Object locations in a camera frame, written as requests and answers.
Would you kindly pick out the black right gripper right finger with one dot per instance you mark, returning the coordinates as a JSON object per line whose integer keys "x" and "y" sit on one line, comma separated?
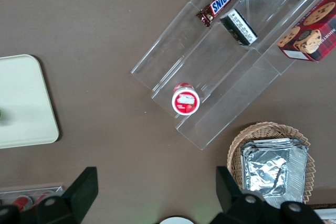
{"x": 236, "y": 208}

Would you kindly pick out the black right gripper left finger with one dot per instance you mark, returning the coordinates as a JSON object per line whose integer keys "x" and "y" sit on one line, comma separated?
{"x": 76, "y": 197}

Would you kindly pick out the cream plastic tray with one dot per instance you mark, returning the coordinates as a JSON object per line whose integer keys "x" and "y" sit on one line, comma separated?
{"x": 23, "y": 100}

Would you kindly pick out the red lid gum bottle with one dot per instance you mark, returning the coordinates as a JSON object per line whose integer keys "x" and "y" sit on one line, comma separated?
{"x": 186, "y": 100}

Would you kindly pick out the red cola bottle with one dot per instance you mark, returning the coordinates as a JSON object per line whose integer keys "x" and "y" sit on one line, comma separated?
{"x": 22, "y": 202}
{"x": 43, "y": 197}

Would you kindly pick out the clear acrylic bottle rack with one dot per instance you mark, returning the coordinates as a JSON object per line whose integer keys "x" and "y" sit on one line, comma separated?
{"x": 26, "y": 190}

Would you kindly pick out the stack of foil trays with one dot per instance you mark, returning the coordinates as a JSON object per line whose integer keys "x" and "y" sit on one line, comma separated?
{"x": 273, "y": 169}

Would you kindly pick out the light wicker basket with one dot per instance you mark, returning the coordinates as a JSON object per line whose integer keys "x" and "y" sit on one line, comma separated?
{"x": 236, "y": 150}

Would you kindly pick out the white plastic snack bin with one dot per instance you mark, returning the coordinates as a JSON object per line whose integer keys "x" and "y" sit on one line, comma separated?
{"x": 325, "y": 214}

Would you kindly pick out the clear acrylic stepped stand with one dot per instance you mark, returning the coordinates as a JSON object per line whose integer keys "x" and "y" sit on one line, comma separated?
{"x": 223, "y": 72}

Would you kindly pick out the small black box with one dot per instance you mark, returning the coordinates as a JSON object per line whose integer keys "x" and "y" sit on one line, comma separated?
{"x": 239, "y": 27}

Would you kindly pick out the red plaid cookie box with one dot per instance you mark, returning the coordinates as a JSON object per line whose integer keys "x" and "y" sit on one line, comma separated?
{"x": 312, "y": 32}

